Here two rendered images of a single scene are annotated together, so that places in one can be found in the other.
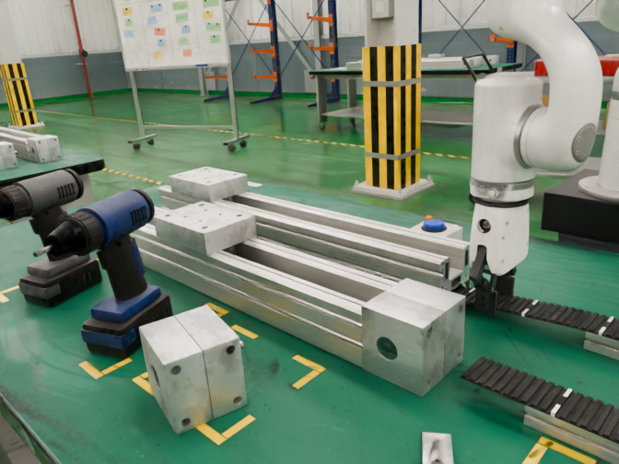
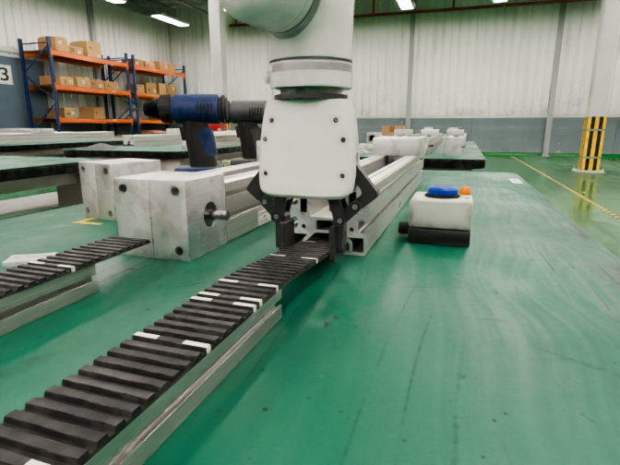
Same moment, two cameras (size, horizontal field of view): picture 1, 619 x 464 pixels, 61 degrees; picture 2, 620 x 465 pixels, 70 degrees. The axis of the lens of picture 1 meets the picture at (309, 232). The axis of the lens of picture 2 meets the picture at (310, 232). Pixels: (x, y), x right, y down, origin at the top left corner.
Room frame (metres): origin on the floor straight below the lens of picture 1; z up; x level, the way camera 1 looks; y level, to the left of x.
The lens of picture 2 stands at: (0.49, -0.70, 0.94)
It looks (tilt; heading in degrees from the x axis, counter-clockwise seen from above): 14 degrees down; 63
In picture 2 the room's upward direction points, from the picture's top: straight up
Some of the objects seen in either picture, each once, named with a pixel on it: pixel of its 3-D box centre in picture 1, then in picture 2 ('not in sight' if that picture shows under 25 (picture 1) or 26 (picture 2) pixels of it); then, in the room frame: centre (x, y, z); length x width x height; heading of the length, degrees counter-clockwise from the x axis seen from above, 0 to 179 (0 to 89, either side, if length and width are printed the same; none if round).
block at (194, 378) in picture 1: (202, 362); (126, 188); (0.55, 0.14, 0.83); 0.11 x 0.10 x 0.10; 121
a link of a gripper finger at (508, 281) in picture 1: (507, 275); (347, 230); (0.74, -0.30, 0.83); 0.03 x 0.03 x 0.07; 45
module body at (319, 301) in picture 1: (208, 258); (295, 178); (0.90, 0.19, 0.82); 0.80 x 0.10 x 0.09; 45
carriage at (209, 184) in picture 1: (209, 189); (399, 150); (1.21, 0.23, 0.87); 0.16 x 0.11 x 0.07; 45
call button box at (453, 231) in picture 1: (431, 243); (434, 216); (0.92, -0.23, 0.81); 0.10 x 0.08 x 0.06; 135
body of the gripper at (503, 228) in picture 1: (498, 227); (310, 142); (0.71, -0.27, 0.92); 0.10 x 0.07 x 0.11; 135
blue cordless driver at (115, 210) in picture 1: (106, 279); (182, 147); (0.68, 0.29, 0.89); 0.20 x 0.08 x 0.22; 157
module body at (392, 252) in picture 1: (283, 228); (382, 181); (1.04, 0.05, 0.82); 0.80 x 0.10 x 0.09; 45
